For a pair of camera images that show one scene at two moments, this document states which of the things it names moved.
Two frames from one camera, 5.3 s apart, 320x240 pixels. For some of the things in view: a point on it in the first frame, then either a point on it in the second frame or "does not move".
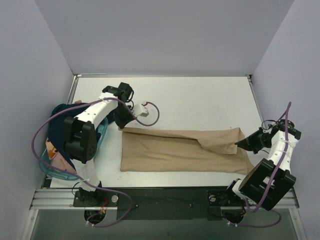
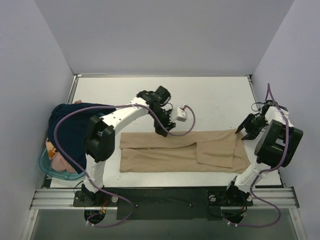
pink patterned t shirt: [56, 157] does not move
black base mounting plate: [160, 203] does not move
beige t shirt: [207, 151] does not move
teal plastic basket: [47, 168] does not move
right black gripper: [253, 139] → [250, 124]
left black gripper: [122, 117] → [163, 121]
